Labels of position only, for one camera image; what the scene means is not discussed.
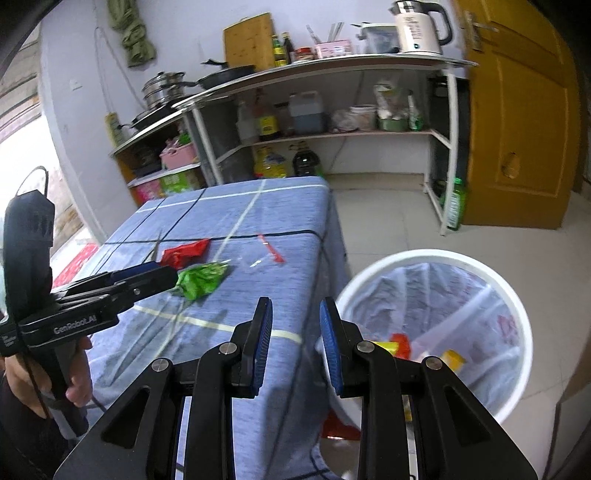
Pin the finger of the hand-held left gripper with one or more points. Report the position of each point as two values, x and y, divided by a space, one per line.
152 281
134 269

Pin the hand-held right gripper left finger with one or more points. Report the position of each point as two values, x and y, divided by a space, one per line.
261 353

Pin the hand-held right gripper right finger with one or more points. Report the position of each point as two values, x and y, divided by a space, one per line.
330 353

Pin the red plastic wrapper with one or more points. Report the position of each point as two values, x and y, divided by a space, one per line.
184 253

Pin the green plastic wrapper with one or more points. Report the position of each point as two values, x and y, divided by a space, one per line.
201 279

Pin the long yellow snack wrapper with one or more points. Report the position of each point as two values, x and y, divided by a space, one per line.
387 347

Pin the red round jelly cup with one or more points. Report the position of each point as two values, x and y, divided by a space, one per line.
402 346

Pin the large yellow snack bag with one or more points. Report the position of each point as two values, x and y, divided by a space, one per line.
453 360

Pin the white trash bin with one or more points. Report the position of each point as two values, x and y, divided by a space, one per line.
489 286

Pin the person's left forearm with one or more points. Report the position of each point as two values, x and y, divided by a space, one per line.
18 443

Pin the person's left hand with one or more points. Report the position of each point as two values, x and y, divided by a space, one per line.
27 378

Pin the red patterned mat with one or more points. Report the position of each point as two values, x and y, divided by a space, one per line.
76 265

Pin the red plastic bag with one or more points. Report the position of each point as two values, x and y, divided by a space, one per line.
341 427

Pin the pink cardboard box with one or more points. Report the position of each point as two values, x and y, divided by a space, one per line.
148 193

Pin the green cardboard box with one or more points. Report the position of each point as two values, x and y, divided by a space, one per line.
182 182

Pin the low wooden shelf rack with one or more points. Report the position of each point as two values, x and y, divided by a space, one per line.
122 168

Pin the thin red wrapper strip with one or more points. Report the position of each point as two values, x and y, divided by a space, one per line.
272 249

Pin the pink plastic basket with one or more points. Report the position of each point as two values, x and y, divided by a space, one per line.
180 157

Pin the blue checked tablecloth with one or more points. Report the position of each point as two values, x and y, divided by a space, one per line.
277 217

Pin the yellow power strip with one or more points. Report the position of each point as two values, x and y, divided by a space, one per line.
112 129

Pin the black induction cooker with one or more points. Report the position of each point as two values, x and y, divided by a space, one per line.
154 119

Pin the large yellow oil bottle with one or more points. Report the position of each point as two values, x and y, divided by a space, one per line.
270 164

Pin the steel steamer pot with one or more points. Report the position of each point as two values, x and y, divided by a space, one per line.
164 90

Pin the white plastic bottle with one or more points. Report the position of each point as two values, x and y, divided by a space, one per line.
247 124

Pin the large dark oil bottle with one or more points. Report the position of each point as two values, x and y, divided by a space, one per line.
307 162

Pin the green bottle with white label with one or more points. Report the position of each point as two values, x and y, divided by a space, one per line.
455 205

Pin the soy sauce bottle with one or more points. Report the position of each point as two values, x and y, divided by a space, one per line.
268 122

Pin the dark glass jar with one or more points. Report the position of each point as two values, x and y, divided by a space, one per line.
285 120

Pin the black frying pan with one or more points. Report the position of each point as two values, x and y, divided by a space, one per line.
228 76

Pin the white metal shelf rack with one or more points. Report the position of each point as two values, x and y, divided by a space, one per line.
323 135

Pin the grey plastic jug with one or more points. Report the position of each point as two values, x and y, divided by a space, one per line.
306 113

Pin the crumpled clear plastic bag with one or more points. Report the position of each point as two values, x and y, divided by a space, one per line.
344 121

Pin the hanging green cloth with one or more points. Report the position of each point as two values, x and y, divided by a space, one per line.
131 32

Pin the white plastic bucket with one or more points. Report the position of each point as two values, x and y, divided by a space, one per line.
363 117

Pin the green bowl with bag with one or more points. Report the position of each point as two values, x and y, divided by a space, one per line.
391 121

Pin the small green bottle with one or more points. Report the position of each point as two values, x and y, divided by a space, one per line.
415 115

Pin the bamboo cutting board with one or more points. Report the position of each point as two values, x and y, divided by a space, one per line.
249 44

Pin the yellow label oil bottle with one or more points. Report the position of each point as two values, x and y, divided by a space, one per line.
278 53

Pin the dark sauce bottle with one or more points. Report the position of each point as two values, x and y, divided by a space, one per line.
288 48

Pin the red lid jar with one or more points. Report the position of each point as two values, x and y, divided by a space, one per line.
304 54

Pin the yellow wooden door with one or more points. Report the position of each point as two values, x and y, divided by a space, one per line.
517 138

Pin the pink chopstick holder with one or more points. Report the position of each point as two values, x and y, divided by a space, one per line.
332 50

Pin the bunch of chopsticks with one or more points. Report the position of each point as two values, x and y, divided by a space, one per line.
334 32

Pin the clear plastic container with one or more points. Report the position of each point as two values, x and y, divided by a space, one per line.
381 41

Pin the white electric kettle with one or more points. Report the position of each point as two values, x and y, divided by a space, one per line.
418 32

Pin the white wall switch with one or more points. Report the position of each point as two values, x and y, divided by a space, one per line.
75 85

